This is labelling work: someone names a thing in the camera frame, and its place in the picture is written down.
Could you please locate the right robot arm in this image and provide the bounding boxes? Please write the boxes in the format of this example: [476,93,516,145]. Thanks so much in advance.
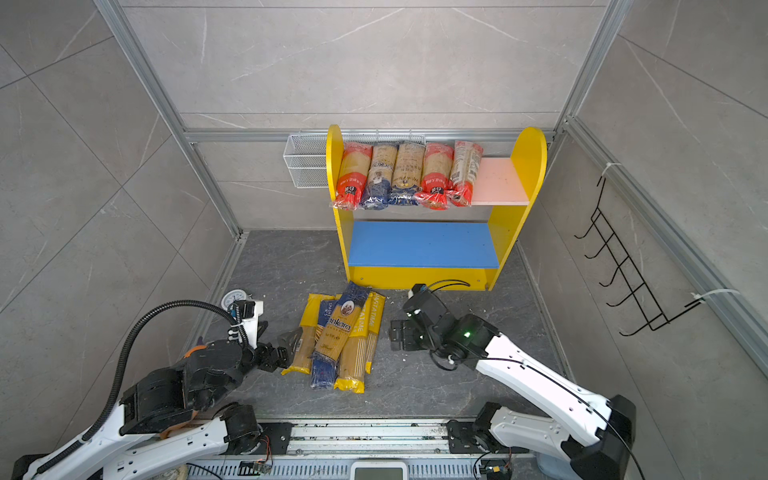
[389,284,636,479]

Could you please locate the blue Ankara bag label down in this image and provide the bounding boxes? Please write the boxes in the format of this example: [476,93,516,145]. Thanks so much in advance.
[361,143,398,210]

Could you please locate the pink upper shelf board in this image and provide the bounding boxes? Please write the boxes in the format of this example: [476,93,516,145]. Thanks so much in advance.
[471,157,529,206]

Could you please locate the white wire basket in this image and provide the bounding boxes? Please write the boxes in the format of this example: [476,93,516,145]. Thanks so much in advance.
[283,129,426,189]

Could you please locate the yellow shelf unit frame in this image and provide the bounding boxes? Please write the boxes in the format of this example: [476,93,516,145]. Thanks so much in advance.
[333,127,547,291]

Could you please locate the orange monster toy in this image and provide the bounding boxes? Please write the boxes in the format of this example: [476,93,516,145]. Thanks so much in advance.
[183,344,207,359]

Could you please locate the yellow Pastatime spaghetti bag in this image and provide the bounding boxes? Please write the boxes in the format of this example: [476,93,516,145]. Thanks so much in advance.
[333,291,386,394]

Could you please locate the blue Ankara spaghetti bag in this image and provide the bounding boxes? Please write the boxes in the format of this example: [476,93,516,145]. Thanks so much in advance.
[314,282,371,362]

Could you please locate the black corrugated cable hose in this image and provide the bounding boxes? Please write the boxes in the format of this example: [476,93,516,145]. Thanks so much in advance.
[80,299,241,442]

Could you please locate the blue grey cloth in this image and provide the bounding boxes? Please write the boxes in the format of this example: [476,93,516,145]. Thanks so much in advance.
[535,452,574,480]

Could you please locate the dark blue spaghetti No5 bag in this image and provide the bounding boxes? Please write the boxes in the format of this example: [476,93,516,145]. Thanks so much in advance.
[310,300,337,390]

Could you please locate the round white gauge clock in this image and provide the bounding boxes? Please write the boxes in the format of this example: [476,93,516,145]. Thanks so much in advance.
[220,289,250,311]

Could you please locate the blue-end Chinese spaghetti bag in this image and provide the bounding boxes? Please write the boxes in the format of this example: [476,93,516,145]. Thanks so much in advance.
[388,142,426,206]

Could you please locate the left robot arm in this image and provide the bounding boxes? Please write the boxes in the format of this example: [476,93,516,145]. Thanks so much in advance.
[12,332,299,479]

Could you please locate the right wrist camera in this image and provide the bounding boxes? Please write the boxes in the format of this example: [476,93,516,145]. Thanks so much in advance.
[407,283,429,300]

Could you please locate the red clear spaghetti bag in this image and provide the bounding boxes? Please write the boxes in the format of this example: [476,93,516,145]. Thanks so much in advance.
[333,142,373,210]

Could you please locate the red white-label spaghetti bag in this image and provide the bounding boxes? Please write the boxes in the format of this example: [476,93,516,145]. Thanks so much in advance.
[447,140,484,207]

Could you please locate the white digital display device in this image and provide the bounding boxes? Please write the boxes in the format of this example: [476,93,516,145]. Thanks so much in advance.
[350,459,409,480]

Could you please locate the black wall hook rack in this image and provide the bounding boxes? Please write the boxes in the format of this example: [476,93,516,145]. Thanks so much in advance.
[573,177,705,338]

